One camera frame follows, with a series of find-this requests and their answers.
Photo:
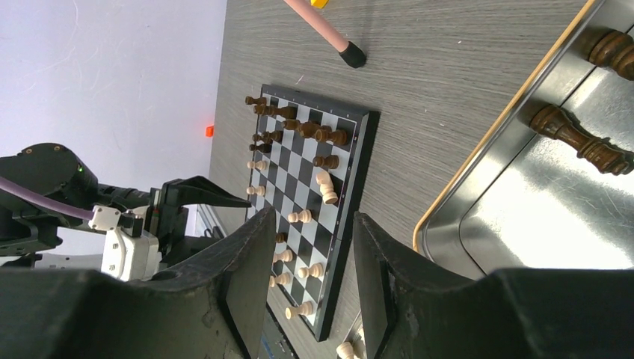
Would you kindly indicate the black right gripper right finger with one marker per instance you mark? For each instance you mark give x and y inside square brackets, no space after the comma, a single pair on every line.
[413,308]

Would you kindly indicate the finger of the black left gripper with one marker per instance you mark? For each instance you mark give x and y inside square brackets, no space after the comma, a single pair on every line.
[199,190]

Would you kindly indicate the yellow triangular frame block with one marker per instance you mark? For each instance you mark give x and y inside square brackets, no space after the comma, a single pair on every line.
[320,4]

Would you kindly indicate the pink camera tripod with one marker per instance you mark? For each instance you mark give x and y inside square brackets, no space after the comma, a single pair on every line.
[349,52]

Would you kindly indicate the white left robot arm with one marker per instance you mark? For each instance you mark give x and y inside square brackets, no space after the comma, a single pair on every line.
[47,186]

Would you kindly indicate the light wooden chess piece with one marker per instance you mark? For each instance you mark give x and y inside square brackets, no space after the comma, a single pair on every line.
[326,187]

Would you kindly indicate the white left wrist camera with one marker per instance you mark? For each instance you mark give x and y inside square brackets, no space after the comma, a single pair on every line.
[130,252]

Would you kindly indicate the yellow tin box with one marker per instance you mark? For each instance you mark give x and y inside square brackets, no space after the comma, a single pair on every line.
[522,199]

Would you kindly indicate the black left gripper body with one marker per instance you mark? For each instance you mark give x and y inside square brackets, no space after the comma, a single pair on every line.
[168,216]

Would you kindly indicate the dark piece in tin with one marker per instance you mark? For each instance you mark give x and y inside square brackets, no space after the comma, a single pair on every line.
[554,123]

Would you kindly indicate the black white chess board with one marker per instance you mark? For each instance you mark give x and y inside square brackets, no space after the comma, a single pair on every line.
[298,135]

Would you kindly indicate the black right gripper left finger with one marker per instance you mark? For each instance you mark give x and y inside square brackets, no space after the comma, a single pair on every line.
[211,305]

